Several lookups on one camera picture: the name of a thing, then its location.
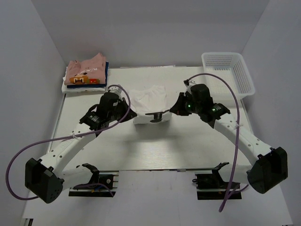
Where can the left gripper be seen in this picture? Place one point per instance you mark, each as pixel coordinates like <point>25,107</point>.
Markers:
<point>128,115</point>

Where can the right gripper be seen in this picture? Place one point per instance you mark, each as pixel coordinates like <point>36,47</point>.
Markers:
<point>178,108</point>

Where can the white printed t shirt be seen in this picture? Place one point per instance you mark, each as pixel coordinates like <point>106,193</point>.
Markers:
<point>150,105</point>

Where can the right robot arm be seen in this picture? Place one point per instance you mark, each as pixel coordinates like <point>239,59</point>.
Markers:
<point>269,166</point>

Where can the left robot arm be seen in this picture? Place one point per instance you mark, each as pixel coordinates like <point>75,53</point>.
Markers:
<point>47,177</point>

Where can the pink folded t shirt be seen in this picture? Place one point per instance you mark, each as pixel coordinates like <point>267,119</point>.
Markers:
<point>87,72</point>

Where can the white plastic basket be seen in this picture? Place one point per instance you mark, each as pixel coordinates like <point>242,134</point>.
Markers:
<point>232,68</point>

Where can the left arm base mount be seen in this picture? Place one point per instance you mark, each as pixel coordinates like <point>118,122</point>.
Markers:
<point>105,186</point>

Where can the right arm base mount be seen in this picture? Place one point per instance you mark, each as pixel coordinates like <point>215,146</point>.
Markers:
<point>211,186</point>

